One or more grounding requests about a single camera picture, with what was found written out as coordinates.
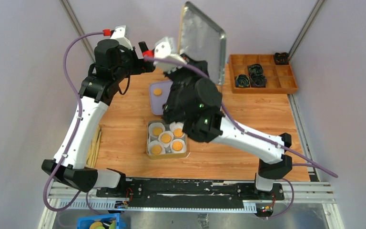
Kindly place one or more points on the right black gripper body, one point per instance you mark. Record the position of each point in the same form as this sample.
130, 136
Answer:
182, 78

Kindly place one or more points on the blue plastic bin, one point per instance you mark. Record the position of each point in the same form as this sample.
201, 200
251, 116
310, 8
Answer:
107, 221

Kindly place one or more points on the white paper cupcake liner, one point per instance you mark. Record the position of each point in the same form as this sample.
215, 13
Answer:
155, 143
184, 147
163, 144
155, 124
175, 125

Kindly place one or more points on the wooden compartment organizer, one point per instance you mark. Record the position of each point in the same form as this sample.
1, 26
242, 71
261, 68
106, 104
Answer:
280, 78

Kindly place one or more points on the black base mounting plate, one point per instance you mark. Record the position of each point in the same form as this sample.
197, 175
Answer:
190, 193

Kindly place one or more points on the gold cookie tin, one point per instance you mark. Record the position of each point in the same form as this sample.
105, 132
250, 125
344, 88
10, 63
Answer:
168, 153

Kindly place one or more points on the orange cookie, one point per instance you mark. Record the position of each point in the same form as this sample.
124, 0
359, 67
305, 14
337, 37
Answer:
178, 132
177, 146
156, 131
156, 149
157, 91
166, 138

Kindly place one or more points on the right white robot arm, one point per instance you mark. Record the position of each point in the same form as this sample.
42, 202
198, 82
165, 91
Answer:
221, 128

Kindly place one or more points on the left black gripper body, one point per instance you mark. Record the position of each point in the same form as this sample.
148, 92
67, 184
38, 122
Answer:
131, 65

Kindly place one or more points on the lavender tray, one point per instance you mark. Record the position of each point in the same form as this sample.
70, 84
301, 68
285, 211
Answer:
157, 101

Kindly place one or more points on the silver tin lid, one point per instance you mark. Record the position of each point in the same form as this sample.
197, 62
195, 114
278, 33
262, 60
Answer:
202, 39

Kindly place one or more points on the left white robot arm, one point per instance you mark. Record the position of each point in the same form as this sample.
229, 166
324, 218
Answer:
69, 163

